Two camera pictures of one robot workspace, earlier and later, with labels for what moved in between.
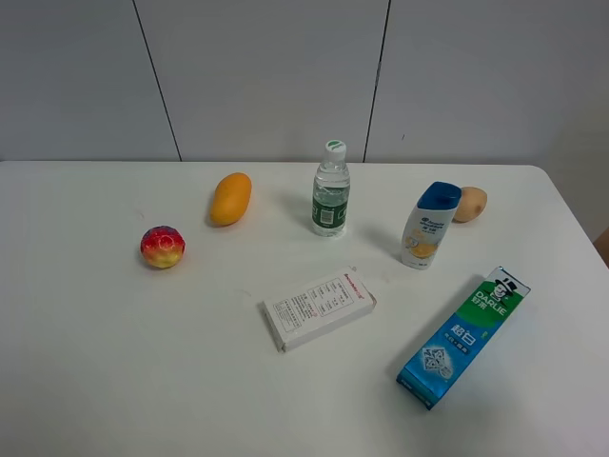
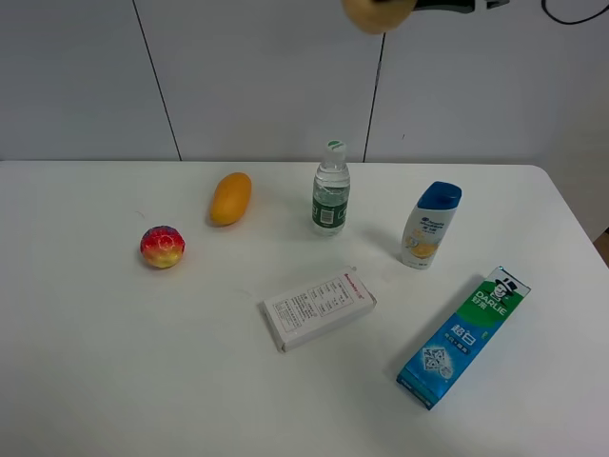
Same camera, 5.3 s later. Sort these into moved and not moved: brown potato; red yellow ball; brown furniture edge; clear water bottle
Moved: brown potato
Not moved: red yellow ball; brown furniture edge; clear water bottle
